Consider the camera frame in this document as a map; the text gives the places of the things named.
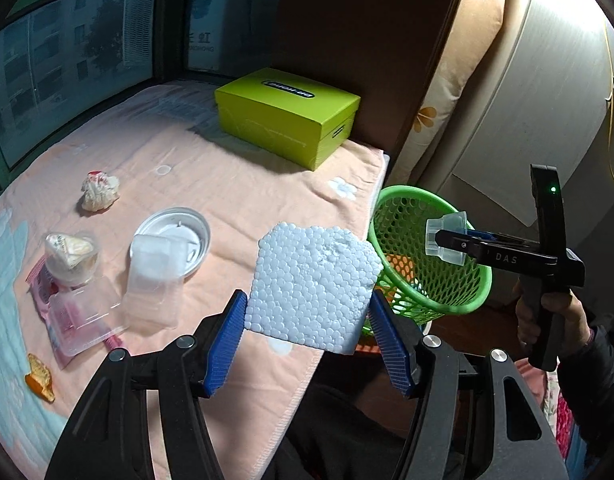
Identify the white wrapper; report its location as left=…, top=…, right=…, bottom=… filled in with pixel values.
left=80, top=170, right=120, bottom=212

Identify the white louvered panel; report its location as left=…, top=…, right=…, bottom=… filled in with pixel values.
left=123, top=0, right=158, bottom=66

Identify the pink flowered blanket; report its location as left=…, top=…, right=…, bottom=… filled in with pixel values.
left=0, top=80, right=392, bottom=480

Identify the white foam piece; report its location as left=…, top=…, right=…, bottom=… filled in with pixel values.
left=243, top=222, right=382, bottom=356

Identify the orange peel scrap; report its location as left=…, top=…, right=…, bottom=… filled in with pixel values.
left=26, top=353, right=58, bottom=404

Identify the round clear plastic cup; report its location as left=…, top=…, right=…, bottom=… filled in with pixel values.
left=43, top=230, right=102, bottom=288

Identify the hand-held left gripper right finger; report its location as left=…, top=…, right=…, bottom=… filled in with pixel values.
left=369, top=290, right=570, bottom=480

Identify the person's right hand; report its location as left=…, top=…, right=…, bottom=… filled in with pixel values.
left=513, top=280, right=595, bottom=359

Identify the window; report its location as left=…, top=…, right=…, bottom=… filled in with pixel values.
left=0, top=0, right=288, bottom=201

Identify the round shallow plastic tub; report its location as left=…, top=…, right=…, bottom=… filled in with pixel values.
left=130, top=206, right=211, bottom=281

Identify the white printed carton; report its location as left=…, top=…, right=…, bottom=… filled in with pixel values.
left=189, top=0, right=282, bottom=73

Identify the clear hinged plastic box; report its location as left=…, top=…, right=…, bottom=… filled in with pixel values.
left=48, top=275, right=130, bottom=358

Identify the beige flowered pillow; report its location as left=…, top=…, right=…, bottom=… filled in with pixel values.
left=407, top=0, right=505, bottom=186

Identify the small clear plastic cup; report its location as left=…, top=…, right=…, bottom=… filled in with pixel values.
left=425, top=211, right=475, bottom=264

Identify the lime green cardboard box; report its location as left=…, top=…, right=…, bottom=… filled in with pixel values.
left=215, top=66, right=362, bottom=171

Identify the person's right forearm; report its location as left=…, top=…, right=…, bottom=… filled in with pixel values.
left=557, top=327, right=614, bottom=466

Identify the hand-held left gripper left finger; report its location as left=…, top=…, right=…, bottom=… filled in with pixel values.
left=44, top=290, right=250, bottom=480

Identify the yellow cable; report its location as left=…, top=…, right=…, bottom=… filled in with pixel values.
left=599, top=20, right=614, bottom=188

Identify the green plastic mesh basket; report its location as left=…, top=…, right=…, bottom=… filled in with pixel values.
left=359, top=186, right=494, bottom=346

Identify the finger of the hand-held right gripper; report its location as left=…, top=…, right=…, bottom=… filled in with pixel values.
left=467, top=229, right=538, bottom=251
left=434, top=230, right=558, bottom=268

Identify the clear square plastic container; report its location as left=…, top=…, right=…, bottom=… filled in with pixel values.
left=123, top=234, right=188, bottom=331

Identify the pink patterned cloth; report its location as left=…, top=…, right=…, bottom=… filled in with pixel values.
left=542, top=370, right=572, bottom=456

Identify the pink snack wrapper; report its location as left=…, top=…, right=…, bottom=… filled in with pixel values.
left=26, top=255, right=125, bottom=371

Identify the brown wooden board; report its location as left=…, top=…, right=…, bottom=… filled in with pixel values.
left=272, top=0, right=472, bottom=186

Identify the cream wedge wrapper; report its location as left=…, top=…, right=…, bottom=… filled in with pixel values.
left=46, top=232, right=95, bottom=266

